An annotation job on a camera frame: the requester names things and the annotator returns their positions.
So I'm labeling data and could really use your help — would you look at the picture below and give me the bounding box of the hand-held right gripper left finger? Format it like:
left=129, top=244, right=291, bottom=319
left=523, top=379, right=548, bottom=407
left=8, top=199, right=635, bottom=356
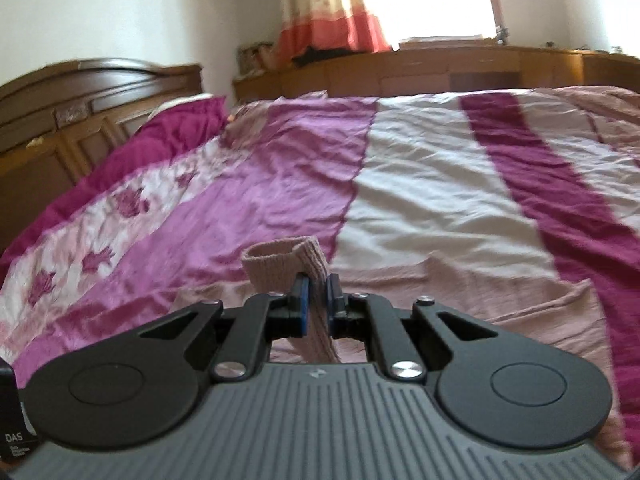
left=137, top=274, right=310, bottom=383

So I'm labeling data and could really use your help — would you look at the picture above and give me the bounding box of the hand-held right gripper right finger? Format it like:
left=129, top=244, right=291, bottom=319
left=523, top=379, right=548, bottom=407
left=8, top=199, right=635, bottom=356
left=326, top=274, right=498, bottom=385

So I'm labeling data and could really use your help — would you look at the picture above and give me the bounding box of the pink knit cardigan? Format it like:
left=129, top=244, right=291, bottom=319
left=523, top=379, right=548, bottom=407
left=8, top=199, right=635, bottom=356
left=172, top=236, right=633, bottom=467

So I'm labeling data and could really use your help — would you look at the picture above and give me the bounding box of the pink and magenta striped quilt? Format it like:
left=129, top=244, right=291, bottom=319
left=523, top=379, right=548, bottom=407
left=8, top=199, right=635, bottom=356
left=0, top=87, right=640, bottom=480

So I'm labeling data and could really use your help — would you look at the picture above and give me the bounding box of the magenta pillow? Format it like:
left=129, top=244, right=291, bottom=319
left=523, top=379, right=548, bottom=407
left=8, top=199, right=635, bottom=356
left=0, top=95, right=228, bottom=266

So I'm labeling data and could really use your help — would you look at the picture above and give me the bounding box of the dark cloth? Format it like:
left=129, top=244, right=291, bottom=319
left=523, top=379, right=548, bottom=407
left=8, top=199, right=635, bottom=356
left=292, top=46, right=351, bottom=68

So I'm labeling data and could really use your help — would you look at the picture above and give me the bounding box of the row of books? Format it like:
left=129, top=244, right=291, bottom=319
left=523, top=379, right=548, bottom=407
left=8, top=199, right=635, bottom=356
left=237, top=44, right=278, bottom=73

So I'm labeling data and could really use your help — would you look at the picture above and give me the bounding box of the long wooden cabinet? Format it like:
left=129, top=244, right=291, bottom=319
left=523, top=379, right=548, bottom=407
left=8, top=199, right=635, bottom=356
left=232, top=45, right=640, bottom=107

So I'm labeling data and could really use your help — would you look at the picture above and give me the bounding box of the floral orange curtain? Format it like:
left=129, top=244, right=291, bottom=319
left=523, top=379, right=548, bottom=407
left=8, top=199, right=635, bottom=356
left=275, top=0, right=393, bottom=58

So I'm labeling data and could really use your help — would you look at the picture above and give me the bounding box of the dark wooden headboard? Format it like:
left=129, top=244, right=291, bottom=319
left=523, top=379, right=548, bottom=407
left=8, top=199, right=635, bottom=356
left=0, top=58, right=203, bottom=256

